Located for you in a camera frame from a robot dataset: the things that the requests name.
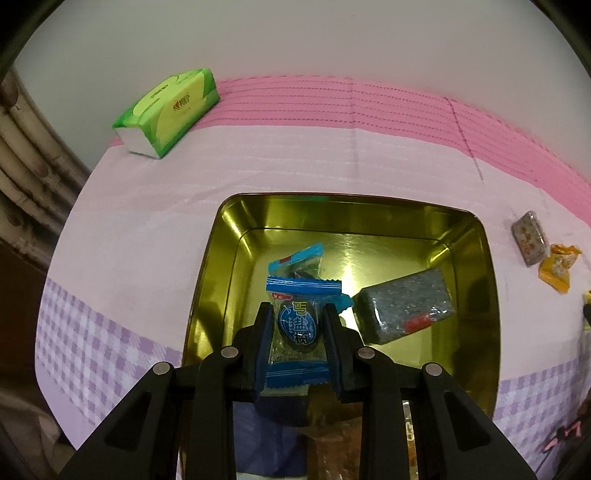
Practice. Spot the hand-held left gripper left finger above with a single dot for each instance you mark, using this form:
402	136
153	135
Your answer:
261	360

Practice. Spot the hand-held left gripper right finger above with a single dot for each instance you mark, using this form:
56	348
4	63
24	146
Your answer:
333	364

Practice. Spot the blue clear candy packet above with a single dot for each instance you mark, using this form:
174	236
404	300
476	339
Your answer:
298	323

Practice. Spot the long dark blue packet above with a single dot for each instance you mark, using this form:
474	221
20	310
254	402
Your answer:
263	438

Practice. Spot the orange crispy snack packet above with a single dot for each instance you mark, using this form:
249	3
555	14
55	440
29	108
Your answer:
332	454

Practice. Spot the dark grey snack bar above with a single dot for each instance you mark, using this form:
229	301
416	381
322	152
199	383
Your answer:
401	302

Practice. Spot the small blue candy packet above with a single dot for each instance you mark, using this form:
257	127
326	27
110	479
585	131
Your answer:
295	261

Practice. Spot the gold metal tin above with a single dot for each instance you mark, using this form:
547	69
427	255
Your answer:
392	249

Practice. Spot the pink plaid tablecloth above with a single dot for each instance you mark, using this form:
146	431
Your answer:
277	157

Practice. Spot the brown grey snack bar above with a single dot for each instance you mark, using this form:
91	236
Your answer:
531	237

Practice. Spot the beige cloth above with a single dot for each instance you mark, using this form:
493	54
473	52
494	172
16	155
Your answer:
27	429

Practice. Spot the orange yellow snack packet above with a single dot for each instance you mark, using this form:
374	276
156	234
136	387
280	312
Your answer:
558	267

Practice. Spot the dark object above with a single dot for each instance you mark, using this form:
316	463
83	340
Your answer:
587	314

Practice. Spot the green tissue pack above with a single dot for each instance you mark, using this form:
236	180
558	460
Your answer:
171	110

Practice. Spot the beige patterned curtain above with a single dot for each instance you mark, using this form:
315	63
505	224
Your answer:
23	152

